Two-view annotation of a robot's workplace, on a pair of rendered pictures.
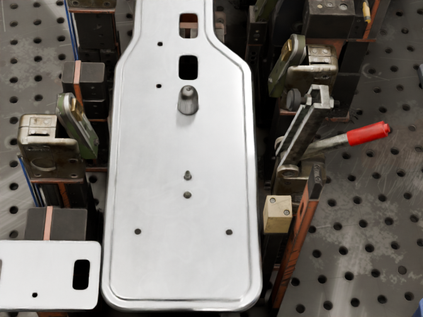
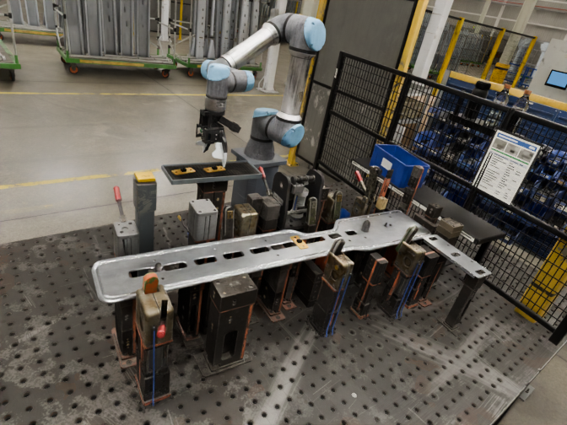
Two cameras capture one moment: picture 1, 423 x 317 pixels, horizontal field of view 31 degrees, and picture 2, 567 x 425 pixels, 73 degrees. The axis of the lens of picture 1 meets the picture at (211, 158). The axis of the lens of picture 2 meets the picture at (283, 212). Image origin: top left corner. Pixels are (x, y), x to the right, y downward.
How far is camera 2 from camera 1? 204 cm
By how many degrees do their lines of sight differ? 79
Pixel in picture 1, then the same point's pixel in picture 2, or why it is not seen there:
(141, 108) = (376, 239)
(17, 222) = (404, 327)
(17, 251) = (445, 251)
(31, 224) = (433, 255)
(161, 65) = (357, 238)
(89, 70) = (376, 256)
